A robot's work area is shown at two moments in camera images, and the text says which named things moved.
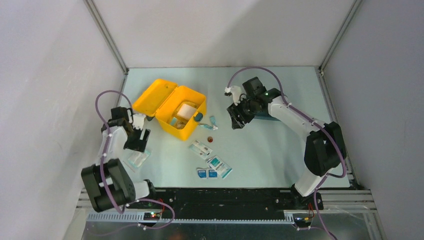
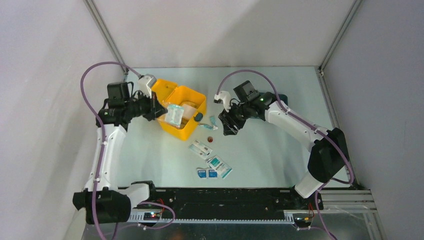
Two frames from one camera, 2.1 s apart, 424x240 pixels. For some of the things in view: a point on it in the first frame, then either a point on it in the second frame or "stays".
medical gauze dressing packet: (223, 170) stays
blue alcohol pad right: (212, 173) stays
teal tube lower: (207, 126) stays
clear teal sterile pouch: (135, 159) to (174, 115)
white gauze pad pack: (186, 111) stays
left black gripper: (139, 145) to (155, 109)
